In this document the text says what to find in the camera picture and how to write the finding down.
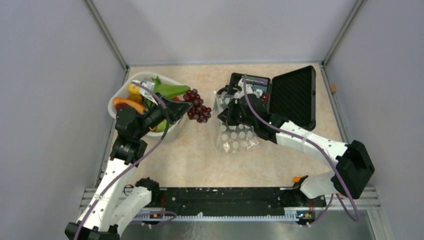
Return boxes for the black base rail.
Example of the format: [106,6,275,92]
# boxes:
[146,187,327,217]

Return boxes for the clear zip top bag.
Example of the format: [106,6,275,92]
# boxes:
[210,91,260,155]

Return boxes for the black carrying case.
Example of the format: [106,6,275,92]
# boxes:
[218,65,316,134]

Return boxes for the white plastic basket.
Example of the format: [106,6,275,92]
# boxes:
[107,71,187,143]

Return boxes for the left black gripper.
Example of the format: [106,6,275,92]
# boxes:
[135,91,194,139]

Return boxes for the yellow lemon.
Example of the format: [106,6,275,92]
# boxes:
[128,83,141,96]

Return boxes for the poker chips in case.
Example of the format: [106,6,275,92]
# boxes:
[234,75,269,101]

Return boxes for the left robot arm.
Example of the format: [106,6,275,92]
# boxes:
[64,97,193,240]

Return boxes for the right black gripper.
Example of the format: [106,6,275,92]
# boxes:
[218,97,257,129]

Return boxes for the green lettuce leaf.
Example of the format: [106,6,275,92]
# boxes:
[151,76,191,99]

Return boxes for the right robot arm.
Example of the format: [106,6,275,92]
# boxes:
[217,94,375,206]

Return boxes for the papaya slice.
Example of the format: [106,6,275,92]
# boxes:
[112,97,147,114]

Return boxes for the dark red grape bunch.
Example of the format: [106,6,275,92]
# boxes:
[183,89,212,124]

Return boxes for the green cabbage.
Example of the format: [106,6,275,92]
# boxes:
[154,120,167,133]

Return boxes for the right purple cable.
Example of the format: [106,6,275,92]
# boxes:
[241,74,361,223]

